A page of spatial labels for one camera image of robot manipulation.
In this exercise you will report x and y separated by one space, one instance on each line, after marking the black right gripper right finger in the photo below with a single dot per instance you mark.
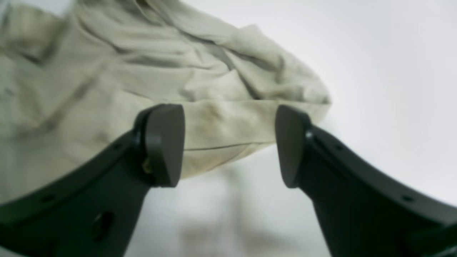
361 211

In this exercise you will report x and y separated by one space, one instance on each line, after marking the beige T-shirt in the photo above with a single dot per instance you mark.
71 85

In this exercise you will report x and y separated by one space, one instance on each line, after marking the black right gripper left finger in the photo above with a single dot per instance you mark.
93 211

